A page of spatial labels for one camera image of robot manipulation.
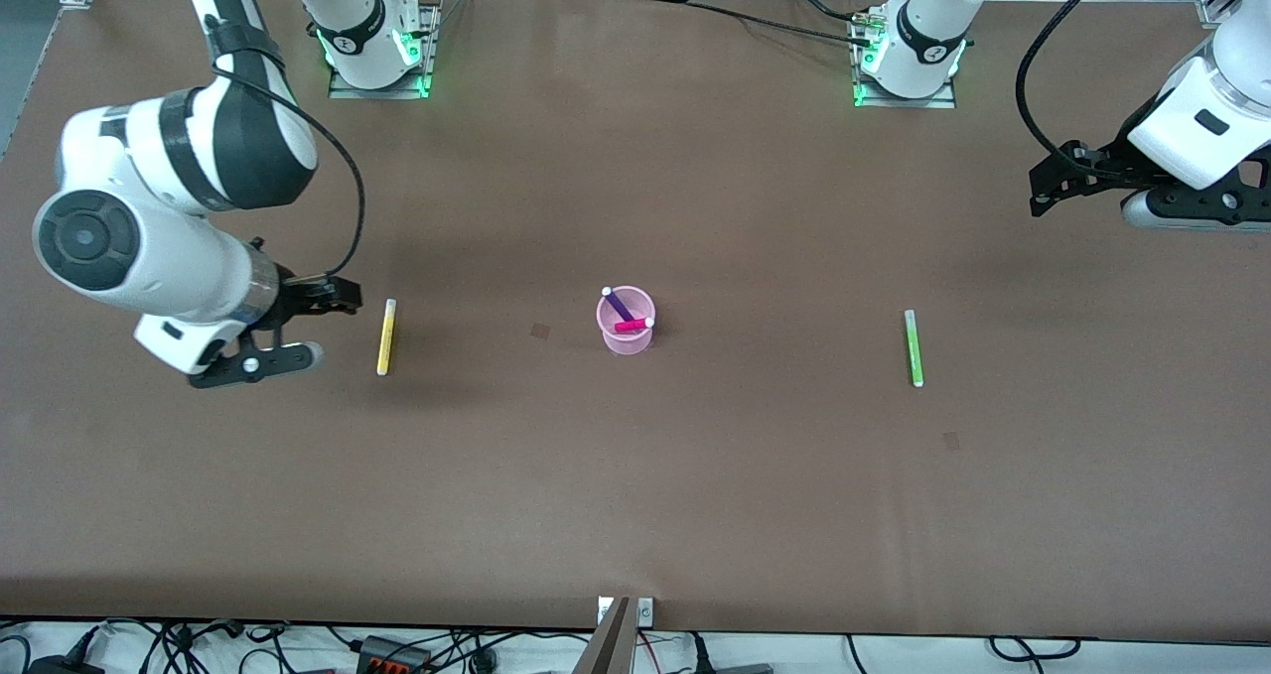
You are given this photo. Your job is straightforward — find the pink plastic cup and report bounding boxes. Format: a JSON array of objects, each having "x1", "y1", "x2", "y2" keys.
[{"x1": 596, "y1": 286, "x2": 657, "y2": 356}]

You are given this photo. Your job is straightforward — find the black orange power strip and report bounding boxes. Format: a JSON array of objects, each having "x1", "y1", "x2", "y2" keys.
[{"x1": 355, "y1": 634, "x2": 434, "y2": 674}]

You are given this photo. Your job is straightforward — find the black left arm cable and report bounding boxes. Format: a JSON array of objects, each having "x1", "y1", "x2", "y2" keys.
[{"x1": 1015, "y1": 0, "x2": 1129, "y2": 164}]

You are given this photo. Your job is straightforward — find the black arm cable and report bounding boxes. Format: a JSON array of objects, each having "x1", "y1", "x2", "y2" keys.
[
  {"x1": 1015, "y1": 0, "x2": 1129, "y2": 164},
  {"x1": 209, "y1": 19, "x2": 366, "y2": 288}
]

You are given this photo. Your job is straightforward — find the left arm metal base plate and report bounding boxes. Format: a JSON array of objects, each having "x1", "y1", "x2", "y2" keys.
[{"x1": 852, "y1": 14, "x2": 958, "y2": 110}]

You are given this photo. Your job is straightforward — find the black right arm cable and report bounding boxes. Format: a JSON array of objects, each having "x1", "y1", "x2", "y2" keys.
[{"x1": 209, "y1": 19, "x2": 366, "y2": 288}]

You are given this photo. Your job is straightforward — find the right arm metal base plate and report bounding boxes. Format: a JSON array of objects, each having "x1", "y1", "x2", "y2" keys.
[{"x1": 328, "y1": 4, "x2": 440, "y2": 100}]

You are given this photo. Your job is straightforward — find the short black table cable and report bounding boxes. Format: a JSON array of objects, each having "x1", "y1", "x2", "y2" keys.
[{"x1": 782, "y1": 0, "x2": 867, "y2": 22}]

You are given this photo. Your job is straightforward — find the long black table cable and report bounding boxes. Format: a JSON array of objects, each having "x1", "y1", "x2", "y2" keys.
[{"x1": 643, "y1": 0, "x2": 875, "y2": 45}]

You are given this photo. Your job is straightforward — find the brown wedge camera mount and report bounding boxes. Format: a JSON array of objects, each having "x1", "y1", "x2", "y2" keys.
[{"x1": 571, "y1": 597, "x2": 634, "y2": 674}]

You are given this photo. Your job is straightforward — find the black looped floor cable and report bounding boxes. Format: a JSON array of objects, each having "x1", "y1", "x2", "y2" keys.
[{"x1": 988, "y1": 636, "x2": 1083, "y2": 661}]

